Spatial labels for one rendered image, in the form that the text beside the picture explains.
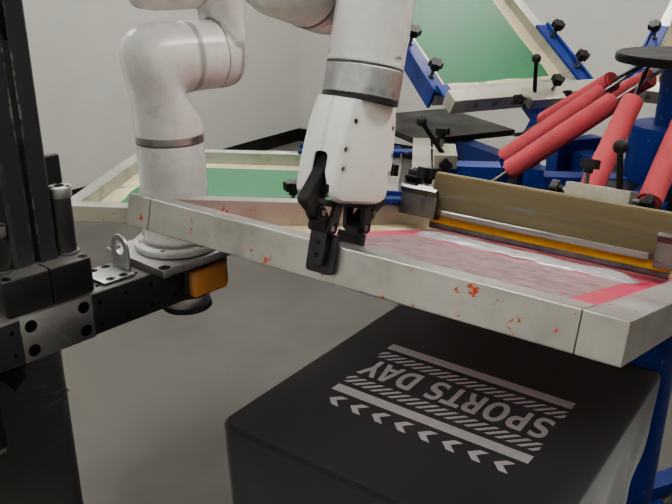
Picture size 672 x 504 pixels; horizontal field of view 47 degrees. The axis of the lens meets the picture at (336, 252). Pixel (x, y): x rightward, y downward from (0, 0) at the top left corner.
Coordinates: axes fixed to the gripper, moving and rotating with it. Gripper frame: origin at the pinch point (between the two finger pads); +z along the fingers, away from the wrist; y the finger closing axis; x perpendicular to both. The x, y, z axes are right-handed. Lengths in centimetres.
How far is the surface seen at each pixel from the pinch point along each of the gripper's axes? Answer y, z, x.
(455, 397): -35.1, 22.2, 0.6
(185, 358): -158, 87, -170
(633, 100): -117, -29, -5
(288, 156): -116, -3, -99
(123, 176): -76, 8, -123
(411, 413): -28.1, 24.1, -2.4
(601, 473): -32.5, 24.4, 22.4
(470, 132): -189, -20, -77
